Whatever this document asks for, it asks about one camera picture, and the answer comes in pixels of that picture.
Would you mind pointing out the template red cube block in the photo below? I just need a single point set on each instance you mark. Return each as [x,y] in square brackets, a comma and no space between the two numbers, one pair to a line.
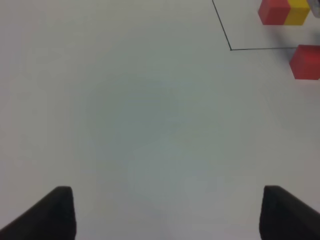
[274,12]

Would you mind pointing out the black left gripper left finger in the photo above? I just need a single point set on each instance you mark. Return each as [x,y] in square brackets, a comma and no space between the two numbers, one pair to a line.
[51,218]

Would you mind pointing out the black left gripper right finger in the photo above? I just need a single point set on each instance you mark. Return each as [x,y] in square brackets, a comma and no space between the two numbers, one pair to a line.
[284,217]

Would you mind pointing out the template yellow cube block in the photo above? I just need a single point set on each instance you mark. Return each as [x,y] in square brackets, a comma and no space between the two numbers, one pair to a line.
[299,10]

